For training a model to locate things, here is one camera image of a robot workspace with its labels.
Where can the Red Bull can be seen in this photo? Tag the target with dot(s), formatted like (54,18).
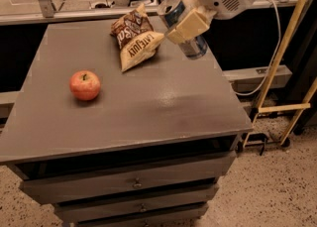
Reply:
(172,12)

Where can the brown chip bag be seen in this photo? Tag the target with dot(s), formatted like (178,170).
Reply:
(130,25)

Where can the yellow Late July chip bag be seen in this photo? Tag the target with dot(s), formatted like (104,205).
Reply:
(140,48)

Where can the red apple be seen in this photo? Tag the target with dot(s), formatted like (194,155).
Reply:
(85,85)

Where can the grey drawer cabinet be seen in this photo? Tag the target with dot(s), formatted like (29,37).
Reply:
(169,107)

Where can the bottom grey drawer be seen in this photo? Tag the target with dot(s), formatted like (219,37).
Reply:
(151,218)

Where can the grey drawer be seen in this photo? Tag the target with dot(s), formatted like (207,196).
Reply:
(146,202)
(151,218)
(98,183)

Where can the middle grey drawer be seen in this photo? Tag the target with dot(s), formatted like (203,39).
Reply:
(146,202)

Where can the top grey drawer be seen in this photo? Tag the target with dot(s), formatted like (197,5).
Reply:
(98,183)

